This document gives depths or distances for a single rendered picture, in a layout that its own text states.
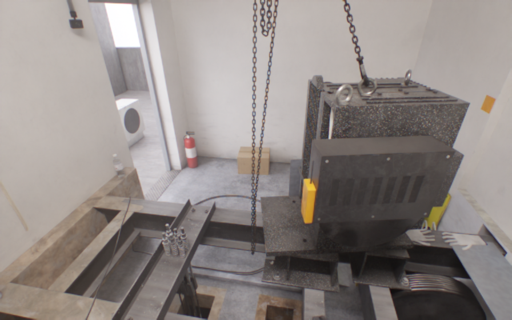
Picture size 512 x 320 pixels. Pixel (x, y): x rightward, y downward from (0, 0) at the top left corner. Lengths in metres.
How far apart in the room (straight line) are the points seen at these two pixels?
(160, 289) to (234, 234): 0.67
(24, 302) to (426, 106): 2.01
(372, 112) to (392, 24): 2.44
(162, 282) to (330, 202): 1.00
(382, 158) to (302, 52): 2.50
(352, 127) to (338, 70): 2.38
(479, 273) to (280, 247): 1.11
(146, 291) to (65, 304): 0.39
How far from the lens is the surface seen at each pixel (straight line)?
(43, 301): 1.81
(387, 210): 1.12
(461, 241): 2.07
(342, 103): 0.98
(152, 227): 2.24
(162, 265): 1.67
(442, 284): 1.82
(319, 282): 1.53
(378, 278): 1.64
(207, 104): 3.69
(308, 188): 0.96
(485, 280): 1.92
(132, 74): 8.54
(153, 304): 1.53
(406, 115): 1.09
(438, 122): 1.18
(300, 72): 3.35
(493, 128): 2.34
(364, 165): 0.95
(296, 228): 1.44
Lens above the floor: 1.90
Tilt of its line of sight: 29 degrees down
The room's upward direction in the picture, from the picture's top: 1 degrees counter-clockwise
